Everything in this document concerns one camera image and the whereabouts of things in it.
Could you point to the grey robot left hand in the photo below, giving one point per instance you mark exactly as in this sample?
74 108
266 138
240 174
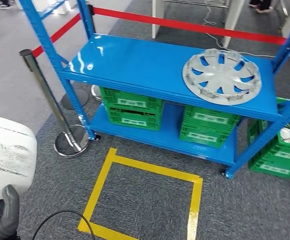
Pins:
10 202

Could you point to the white plastic car part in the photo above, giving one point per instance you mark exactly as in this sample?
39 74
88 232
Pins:
8 132

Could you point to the blue metal shelf rack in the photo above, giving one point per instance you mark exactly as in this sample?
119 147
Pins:
147 63

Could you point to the green plastic crate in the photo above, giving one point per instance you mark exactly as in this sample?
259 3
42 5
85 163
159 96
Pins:
285 147
254 167
109 96
115 121
189 116
185 137

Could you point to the red barrier belt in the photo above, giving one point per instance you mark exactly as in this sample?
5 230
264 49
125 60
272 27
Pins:
62 31
185 26

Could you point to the person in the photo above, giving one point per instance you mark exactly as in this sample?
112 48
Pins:
262 8
5 5

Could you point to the white plinth with light strips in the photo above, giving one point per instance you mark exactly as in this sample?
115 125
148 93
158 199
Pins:
42 4

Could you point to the grey plastic hubcap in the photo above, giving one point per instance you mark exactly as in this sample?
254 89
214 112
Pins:
221 76

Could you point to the white power adapter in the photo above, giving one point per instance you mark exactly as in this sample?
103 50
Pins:
287 134

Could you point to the chrome stanchion post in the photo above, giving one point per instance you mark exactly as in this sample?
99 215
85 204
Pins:
62 147
96 94

